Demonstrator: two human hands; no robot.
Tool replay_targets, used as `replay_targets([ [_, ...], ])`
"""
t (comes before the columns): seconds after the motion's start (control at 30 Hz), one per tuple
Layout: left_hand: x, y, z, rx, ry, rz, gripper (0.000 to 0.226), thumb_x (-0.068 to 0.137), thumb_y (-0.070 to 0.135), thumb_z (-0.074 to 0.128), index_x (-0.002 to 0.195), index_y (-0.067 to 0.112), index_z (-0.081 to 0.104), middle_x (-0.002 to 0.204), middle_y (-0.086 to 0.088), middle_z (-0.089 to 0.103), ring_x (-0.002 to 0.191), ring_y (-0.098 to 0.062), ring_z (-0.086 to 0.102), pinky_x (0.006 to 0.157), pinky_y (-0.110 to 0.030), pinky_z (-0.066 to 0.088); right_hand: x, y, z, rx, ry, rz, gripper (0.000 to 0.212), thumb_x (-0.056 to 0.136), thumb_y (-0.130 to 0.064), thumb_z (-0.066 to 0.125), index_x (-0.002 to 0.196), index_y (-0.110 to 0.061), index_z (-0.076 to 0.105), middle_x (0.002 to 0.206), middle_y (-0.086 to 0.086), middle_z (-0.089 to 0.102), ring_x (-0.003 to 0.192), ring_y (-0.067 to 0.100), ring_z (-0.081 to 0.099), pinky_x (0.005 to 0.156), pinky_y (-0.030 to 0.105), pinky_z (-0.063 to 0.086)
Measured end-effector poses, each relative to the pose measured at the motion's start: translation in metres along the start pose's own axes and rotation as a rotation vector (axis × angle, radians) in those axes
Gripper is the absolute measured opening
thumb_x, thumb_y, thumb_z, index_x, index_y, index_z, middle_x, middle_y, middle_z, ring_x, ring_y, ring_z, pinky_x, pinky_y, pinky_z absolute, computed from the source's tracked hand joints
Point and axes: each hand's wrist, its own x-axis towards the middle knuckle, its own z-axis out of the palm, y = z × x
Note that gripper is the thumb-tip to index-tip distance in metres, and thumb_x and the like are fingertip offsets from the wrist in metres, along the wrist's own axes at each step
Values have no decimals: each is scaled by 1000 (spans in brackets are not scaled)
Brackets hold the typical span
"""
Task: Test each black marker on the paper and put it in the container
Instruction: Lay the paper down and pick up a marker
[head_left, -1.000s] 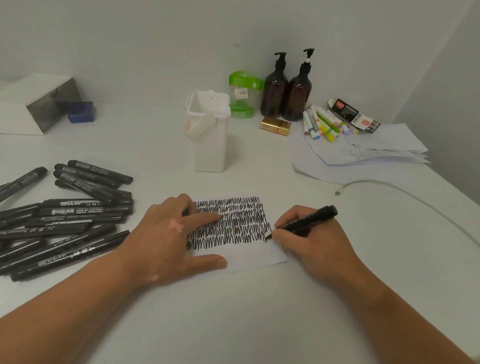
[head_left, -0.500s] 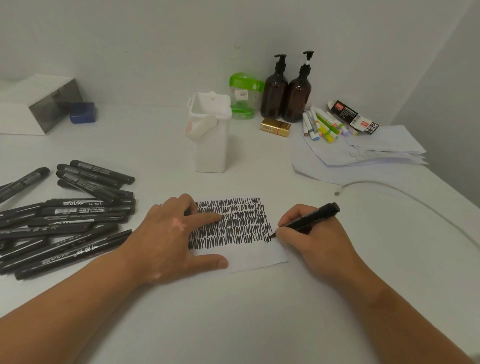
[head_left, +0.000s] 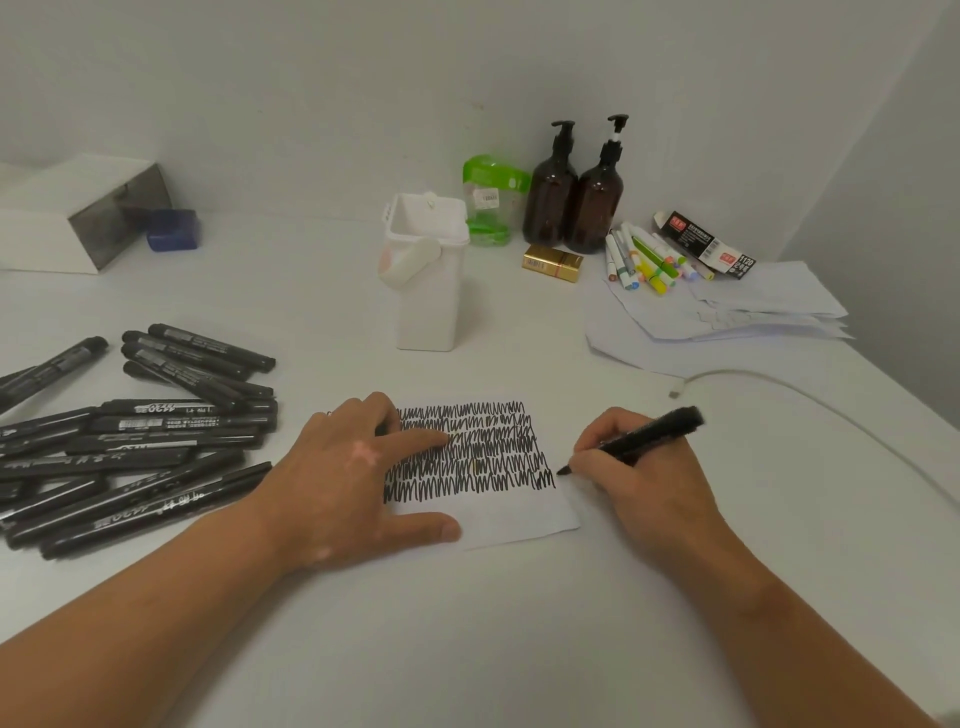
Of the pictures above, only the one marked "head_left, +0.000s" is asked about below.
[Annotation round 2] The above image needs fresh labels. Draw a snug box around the person's right forearm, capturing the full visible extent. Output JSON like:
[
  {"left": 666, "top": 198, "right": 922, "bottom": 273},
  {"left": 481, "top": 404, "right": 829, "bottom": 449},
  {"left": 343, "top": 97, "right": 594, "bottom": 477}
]
[{"left": 667, "top": 517, "right": 946, "bottom": 728}]

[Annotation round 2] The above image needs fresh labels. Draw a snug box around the pile of loose white sheets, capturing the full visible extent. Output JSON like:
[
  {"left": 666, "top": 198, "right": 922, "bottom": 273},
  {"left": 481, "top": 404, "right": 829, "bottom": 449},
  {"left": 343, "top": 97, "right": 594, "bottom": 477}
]
[{"left": 583, "top": 258, "right": 856, "bottom": 380}]

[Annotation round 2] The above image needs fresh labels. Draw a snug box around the white box with grey front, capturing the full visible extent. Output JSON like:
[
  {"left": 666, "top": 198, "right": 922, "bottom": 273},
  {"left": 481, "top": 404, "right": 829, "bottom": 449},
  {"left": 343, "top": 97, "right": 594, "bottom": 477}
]
[{"left": 0, "top": 153, "right": 175, "bottom": 276}]

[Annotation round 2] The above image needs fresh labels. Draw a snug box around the person's left forearm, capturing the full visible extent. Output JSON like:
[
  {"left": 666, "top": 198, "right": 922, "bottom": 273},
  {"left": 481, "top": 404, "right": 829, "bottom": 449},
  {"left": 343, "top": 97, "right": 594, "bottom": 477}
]
[{"left": 0, "top": 498, "right": 294, "bottom": 728}]

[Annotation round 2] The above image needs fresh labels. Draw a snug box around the bunch of pastel highlighter pens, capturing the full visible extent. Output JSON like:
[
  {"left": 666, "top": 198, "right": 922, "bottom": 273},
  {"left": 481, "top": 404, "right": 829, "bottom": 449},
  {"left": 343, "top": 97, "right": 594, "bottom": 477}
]
[{"left": 603, "top": 221, "right": 718, "bottom": 298}]

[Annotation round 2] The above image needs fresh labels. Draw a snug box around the small blue box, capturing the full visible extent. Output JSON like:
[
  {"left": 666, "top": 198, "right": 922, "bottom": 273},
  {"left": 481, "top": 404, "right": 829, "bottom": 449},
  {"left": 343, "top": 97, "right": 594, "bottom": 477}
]
[{"left": 144, "top": 207, "right": 202, "bottom": 253}]

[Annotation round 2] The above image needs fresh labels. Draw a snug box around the small gold box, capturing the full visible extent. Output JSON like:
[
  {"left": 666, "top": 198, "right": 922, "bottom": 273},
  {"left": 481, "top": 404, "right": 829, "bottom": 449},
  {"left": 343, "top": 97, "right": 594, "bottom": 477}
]
[{"left": 521, "top": 244, "right": 585, "bottom": 285}]

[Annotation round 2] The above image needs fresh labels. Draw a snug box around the brown pump bottle white neck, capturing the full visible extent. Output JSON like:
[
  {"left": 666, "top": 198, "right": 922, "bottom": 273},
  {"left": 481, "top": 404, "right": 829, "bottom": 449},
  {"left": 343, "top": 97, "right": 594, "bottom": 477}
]
[{"left": 563, "top": 113, "right": 631, "bottom": 256}]

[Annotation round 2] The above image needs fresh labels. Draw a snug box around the clear jar with green lid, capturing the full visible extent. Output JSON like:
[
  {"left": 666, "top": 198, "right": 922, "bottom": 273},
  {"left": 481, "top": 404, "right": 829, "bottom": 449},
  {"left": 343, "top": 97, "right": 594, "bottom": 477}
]
[{"left": 461, "top": 154, "right": 532, "bottom": 249}]

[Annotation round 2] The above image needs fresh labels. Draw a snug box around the black and red cardboard box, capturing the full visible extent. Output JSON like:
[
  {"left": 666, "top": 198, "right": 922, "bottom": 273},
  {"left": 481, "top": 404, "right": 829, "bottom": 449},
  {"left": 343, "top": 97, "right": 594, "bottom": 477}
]
[{"left": 650, "top": 209, "right": 757, "bottom": 282}]

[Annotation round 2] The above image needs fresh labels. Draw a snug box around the white paper with black scribbles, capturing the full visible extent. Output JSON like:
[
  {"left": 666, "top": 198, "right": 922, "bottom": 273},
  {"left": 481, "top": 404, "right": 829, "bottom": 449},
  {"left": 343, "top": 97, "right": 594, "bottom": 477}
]
[{"left": 380, "top": 395, "right": 583, "bottom": 553}]

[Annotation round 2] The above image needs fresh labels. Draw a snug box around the white cable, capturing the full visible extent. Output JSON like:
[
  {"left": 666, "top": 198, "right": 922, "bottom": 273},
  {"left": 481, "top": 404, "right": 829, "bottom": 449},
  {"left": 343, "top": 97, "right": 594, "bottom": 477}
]
[{"left": 667, "top": 367, "right": 960, "bottom": 519}]

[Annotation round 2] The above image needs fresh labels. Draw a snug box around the person's right hand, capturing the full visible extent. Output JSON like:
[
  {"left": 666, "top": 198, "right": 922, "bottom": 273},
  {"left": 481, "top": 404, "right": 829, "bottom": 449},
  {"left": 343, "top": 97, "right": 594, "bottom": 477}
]
[{"left": 566, "top": 407, "right": 733, "bottom": 560}]

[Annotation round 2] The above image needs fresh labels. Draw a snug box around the person's left hand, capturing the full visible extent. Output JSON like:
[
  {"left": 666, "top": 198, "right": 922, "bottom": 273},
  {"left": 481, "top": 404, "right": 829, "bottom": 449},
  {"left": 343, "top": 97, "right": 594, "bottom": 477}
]
[{"left": 258, "top": 391, "right": 463, "bottom": 577}]

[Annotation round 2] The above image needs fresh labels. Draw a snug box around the white plastic container with handle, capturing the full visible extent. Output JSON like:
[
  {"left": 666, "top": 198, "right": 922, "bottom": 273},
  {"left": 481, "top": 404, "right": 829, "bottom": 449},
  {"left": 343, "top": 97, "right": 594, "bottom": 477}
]
[{"left": 377, "top": 191, "right": 472, "bottom": 354}]

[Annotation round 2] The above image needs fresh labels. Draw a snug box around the black marker pen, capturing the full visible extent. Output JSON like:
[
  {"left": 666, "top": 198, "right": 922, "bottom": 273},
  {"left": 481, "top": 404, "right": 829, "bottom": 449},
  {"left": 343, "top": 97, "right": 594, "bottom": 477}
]
[{"left": 554, "top": 405, "right": 706, "bottom": 478}]

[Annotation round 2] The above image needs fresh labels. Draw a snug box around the pile of black markers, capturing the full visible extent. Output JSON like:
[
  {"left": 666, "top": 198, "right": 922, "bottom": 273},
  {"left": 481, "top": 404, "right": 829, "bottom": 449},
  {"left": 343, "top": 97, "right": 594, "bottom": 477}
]
[{"left": 0, "top": 322, "right": 280, "bottom": 562}]

